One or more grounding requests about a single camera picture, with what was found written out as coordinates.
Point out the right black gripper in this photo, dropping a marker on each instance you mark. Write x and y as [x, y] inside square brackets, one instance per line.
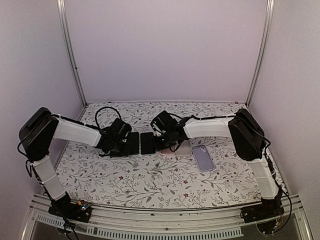
[159, 146]

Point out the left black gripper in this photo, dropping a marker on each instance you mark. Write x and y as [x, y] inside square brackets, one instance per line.
[126, 152]

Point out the black phone teal edge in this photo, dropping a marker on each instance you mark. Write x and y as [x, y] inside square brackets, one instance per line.
[134, 142]

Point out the clear white phone case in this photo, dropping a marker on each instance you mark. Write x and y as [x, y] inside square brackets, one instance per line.
[184, 150]

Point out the lilac phone case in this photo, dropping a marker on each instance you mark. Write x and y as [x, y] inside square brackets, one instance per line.
[202, 158]

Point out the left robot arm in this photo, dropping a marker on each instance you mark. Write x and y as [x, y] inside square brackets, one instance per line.
[43, 127]

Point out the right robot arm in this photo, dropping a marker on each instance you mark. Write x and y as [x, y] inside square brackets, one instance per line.
[247, 136]

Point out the pink phone case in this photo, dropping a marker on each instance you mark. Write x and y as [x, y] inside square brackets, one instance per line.
[167, 151]

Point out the floral patterned table mat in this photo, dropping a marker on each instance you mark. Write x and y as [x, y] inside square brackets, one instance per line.
[157, 181]

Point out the front aluminium rail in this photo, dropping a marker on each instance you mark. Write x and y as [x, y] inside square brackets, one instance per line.
[165, 220]

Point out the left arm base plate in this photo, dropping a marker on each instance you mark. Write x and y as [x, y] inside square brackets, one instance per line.
[71, 211]

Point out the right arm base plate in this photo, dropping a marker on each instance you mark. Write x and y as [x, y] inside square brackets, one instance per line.
[266, 209]

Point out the left aluminium frame post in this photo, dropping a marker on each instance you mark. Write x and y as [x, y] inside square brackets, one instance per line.
[69, 49]

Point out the aluminium frame post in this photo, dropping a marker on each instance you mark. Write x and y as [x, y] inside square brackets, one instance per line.
[268, 17]
[69, 49]

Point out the right aluminium frame post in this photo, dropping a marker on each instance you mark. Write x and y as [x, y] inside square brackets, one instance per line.
[268, 17]

